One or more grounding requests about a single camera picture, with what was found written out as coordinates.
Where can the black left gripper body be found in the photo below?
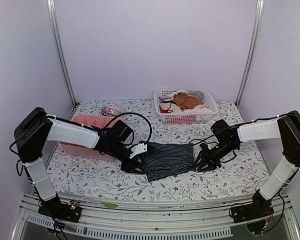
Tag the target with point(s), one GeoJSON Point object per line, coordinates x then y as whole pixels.
{"type": "Point", "coordinates": [117, 150]}

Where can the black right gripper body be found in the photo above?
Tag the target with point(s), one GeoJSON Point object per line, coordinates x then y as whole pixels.
{"type": "Point", "coordinates": [214, 156]}

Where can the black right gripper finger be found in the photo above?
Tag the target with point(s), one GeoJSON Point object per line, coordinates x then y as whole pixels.
{"type": "Point", "coordinates": [200, 162]}
{"type": "Point", "coordinates": [209, 167]}

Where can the navy striped underwear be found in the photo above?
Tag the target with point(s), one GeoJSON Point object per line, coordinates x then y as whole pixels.
{"type": "Point", "coordinates": [166, 160]}

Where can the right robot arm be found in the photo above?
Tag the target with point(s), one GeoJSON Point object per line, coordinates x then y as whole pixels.
{"type": "Point", "coordinates": [285, 128]}

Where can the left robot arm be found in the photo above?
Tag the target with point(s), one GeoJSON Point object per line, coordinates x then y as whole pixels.
{"type": "Point", "coordinates": [39, 127]}

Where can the pink plastic divider box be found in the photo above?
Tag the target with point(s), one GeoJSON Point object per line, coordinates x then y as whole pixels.
{"type": "Point", "coordinates": [81, 141]}

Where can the red patterned bowl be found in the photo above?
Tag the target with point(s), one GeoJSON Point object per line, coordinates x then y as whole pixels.
{"type": "Point", "coordinates": [110, 111]}

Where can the green leaf scrap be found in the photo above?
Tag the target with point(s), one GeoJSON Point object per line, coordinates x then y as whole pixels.
{"type": "Point", "coordinates": [110, 206]}

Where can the floral table mat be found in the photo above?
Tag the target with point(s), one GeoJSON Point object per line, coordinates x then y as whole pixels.
{"type": "Point", "coordinates": [95, 178]}

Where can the white plastic laundry basket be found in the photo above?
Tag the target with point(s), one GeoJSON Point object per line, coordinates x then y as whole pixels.
{"type": "Point", "coordinates": [184, 118]}

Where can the pile of clothes in basket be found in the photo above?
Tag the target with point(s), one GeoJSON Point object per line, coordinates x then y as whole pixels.
{"type": "Point", "coordinates": [182, 102]}

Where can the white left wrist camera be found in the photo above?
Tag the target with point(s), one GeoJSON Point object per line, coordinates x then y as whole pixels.
{"type": "Point", "coordinates": [138, 149]}

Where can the front aluminium rail base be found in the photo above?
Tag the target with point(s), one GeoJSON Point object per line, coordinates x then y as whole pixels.
{"type": "Point", "coordinates": [202, 219]}

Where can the right aluminium frame post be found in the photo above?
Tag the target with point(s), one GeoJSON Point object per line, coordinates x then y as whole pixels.
{"type": "Point", "coordinates": [251, 52]}

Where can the aluminium frame post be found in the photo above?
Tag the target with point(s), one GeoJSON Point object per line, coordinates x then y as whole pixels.
{"type": "Point", "coordinates": [59, 49]}
{"type": "Point", "coordinates": [251, 52]}

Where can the left aluminium frame post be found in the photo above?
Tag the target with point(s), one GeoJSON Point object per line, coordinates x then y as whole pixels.
{"type": "Point", "coordinates": [59, 49]}

